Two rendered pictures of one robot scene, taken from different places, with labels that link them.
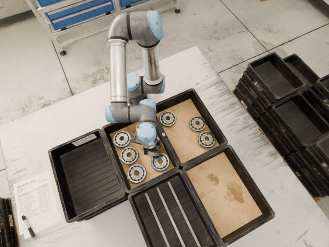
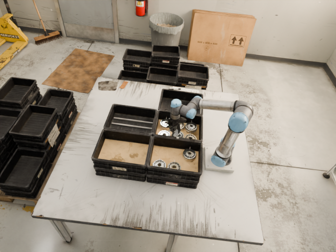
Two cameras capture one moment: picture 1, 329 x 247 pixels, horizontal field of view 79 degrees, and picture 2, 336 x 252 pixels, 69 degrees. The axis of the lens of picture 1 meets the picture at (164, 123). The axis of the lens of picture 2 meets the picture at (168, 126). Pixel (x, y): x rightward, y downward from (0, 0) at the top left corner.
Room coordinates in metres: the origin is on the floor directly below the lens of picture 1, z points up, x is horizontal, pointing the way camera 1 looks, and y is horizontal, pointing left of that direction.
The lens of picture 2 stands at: (0.86, -1.15, 2.39)
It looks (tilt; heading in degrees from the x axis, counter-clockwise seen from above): 47 degrees down; 117
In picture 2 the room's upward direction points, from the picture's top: 7 degrees clockwise
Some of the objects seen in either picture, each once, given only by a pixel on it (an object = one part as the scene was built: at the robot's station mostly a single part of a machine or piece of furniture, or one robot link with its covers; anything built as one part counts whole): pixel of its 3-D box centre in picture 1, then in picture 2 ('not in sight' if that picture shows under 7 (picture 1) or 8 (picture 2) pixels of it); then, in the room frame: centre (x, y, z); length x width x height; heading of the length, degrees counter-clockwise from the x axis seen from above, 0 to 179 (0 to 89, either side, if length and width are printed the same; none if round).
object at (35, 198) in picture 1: (35, 202); (184, 94); (0.05, 0.77, 0.70); 0.33 x 0.23 x 0.01; 27
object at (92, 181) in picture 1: (89, 173); (180, 106); (0.19, 0.41, 0.87); 0.40 x 0.30 x 0.11; 25
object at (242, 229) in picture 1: (223, 191); (123, 151); (0.08, -0.30, 0.87); 0.40 x 0.30 x 0.11; 25
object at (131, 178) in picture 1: (136, 173); (166, 122); (0.18, 0.16, 0.86); 0.10 x 0.10 x 0.01
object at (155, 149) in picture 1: (152, 144); (173, 122); (0.30, 0.06, 1.01); 0.09 x 0.08 x 0.12; 71
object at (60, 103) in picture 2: not in sight; (57, 111); (-1.18, 0.02, 0.31); 0.40 x 0.30 x 0.34; 116
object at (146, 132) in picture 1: (147, 134); (176, 107); (0.30, 0.07, 1.17); 0.09 x 0.08 x 0.11; 0
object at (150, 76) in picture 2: not in sight; (161, 84); (-0.49, 1.20, 0.31); 0.40 x 0.30 x 0.34; 26
